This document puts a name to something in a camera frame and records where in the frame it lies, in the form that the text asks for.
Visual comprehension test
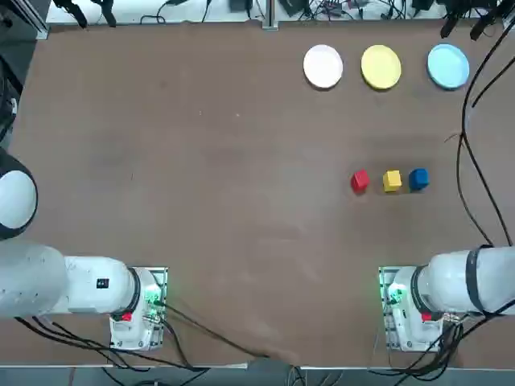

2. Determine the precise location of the blue cube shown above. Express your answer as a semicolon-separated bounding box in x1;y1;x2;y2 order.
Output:
408;167;431;192

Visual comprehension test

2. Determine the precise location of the black base cable bundle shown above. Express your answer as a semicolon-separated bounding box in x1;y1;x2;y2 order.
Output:
14;315;210;373

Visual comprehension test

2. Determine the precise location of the red cube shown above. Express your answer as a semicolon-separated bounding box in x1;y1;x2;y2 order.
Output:
350;169;371;193

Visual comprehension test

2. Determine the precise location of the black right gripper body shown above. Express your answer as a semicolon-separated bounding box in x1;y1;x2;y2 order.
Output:
444;0;504;17

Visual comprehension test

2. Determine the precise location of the long black power brick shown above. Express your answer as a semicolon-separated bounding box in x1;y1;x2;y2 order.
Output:
280;0;311;18

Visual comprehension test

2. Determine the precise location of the light blue plate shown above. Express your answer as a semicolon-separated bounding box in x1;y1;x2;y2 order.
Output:
426;43;471;90

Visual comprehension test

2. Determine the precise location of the black cable across table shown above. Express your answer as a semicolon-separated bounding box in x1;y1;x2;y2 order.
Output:
163;303;270;359

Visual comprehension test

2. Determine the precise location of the aluminium frame rail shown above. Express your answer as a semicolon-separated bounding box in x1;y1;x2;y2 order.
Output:
501;0;515;31
0;0;50;40

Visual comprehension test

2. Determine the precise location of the yellow plate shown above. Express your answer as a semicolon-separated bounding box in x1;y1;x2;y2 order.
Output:
360;44;402;91

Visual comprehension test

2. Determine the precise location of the yellow cube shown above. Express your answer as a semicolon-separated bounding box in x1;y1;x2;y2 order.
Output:
382;170;403;193

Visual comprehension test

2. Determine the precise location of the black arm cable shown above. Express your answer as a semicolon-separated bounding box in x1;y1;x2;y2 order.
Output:
460;55;515;248
455;15;515;248

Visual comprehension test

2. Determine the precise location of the white plate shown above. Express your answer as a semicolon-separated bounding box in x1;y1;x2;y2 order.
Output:
303;43;344;90

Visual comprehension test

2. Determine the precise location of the aluminium profile post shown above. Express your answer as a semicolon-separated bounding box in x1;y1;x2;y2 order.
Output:
262;0;279;31

